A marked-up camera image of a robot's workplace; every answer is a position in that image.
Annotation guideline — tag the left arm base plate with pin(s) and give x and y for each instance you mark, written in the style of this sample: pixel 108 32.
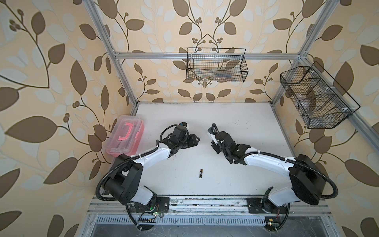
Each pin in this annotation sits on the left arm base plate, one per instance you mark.
pixel 156 205

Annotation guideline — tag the aluminium mounting rail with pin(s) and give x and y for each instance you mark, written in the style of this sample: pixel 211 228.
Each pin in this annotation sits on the aluminium mounting rail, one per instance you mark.
pixel 210 205

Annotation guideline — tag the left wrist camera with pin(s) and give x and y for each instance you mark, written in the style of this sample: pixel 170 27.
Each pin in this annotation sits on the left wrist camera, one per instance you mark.
pixel 183 124

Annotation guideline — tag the black wire basket back wall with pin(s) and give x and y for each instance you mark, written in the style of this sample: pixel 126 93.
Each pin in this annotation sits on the black wire basket back wall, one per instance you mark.
pixel 216 64

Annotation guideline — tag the black wire basket right wall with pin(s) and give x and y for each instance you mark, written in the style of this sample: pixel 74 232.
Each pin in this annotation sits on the black wire basket right wall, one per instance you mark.
pixel 322 102

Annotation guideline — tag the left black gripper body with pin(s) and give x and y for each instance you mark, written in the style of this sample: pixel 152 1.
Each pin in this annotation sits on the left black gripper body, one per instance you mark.
pixel 180 144

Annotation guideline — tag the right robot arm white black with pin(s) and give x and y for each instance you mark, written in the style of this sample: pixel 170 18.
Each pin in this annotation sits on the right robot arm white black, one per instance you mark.
pixel 305 181

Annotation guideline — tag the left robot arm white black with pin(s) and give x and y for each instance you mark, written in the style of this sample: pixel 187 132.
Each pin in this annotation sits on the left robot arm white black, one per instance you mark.
pixel 122 182

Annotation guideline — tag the pink clear plastic box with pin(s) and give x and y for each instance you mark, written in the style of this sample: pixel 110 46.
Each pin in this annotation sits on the pink clear plastic box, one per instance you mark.
pixel 126 136

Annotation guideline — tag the black wire basket wall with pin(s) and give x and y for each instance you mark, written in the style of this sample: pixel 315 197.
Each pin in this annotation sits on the black wire basket wall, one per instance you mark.
pixel 216 64
pixel 322 102

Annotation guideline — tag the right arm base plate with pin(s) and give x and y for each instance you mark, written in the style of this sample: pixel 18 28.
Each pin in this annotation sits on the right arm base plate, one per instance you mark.
pixel 257 205

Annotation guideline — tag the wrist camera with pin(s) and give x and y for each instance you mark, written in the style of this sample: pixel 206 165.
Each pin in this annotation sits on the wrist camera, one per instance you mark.
pixel 183 124
pixel 212 132

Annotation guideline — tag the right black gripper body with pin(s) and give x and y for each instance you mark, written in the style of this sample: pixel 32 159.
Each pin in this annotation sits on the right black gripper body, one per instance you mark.
pixel 226 154

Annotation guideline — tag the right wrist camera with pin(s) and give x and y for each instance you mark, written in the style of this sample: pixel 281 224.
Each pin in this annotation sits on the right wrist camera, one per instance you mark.
pixel 212 132

